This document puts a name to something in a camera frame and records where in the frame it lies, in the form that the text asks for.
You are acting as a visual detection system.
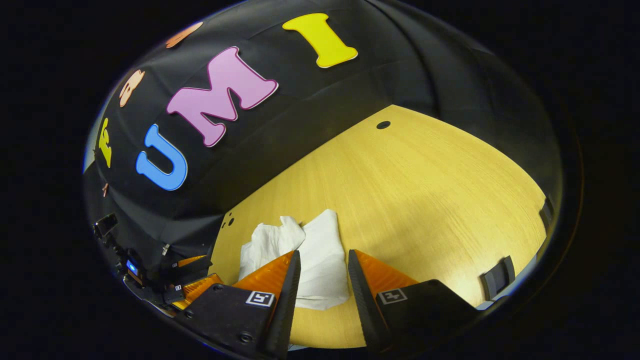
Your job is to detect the white jeans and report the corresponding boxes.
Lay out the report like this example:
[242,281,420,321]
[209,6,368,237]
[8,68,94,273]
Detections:
[238,209,352,311]

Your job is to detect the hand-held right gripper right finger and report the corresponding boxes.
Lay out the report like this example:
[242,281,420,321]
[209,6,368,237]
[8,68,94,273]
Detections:
[347,248,481,355]

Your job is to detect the black table edge bracket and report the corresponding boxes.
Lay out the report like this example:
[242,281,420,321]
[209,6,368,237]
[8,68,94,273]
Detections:
[480,256,516,301]
[539,196,556,232]

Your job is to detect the black backdrop cloth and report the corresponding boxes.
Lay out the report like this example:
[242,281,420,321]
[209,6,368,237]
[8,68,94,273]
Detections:
[82,0,563,281]

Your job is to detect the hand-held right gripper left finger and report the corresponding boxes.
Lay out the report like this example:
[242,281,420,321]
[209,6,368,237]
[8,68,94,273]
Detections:
[174,249,302,360]

